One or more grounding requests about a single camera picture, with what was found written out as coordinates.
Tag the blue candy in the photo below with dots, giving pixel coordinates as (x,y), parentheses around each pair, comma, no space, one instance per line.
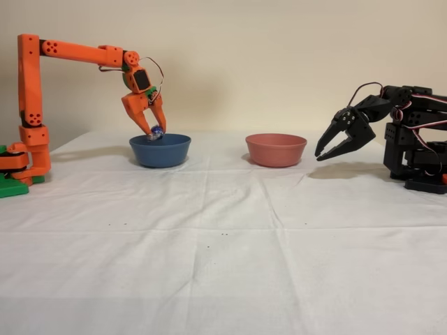
(156,132)

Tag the red bowl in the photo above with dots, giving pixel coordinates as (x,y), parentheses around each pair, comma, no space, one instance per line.
(276,151)

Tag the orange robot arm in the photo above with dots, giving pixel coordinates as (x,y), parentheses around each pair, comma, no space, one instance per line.
(29,87)

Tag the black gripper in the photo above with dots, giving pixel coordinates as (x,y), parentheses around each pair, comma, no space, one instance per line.
(361,128)

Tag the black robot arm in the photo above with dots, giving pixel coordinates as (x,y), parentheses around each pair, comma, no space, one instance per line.
(398,136)

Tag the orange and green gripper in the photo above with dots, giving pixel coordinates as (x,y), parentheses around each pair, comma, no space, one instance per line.
(134,105)

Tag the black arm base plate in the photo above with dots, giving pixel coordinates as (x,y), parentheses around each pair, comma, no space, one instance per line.
(426,186)

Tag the green arm base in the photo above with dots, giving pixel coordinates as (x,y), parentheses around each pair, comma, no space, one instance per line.
(14,188)

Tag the white table cloth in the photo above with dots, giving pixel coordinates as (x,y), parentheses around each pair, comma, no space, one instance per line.
(223,261)

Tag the blue bowl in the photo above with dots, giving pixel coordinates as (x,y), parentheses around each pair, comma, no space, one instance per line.
(160,153)

